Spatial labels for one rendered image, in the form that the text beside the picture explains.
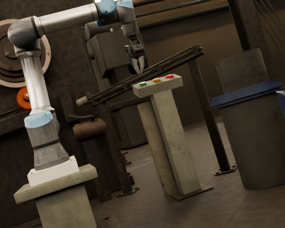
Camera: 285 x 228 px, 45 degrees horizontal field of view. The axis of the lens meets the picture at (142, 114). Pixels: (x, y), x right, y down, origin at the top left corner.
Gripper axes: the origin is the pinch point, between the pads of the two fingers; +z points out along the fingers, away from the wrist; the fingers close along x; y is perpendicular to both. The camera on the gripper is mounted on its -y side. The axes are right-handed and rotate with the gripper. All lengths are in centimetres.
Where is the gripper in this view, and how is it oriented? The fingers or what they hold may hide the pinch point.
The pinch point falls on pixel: (140, 72)
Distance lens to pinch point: 175.7
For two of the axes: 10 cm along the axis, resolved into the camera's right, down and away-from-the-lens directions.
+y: -3.0, -2.4, 9.2
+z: 2.0, 9.3, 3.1
